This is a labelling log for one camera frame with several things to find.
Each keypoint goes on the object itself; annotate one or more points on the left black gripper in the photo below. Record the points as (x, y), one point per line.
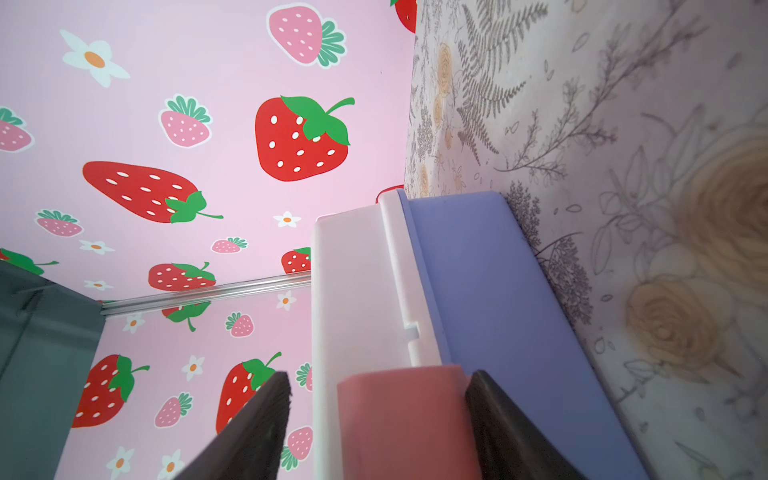
(49, 335)

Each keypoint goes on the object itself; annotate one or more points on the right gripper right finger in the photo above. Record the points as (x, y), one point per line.
(508, 444)

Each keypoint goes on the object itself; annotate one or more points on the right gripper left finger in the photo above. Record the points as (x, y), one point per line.
(250, 446)

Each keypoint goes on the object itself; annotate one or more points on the blue white plastic toolbox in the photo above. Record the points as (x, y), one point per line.
(409, 299)

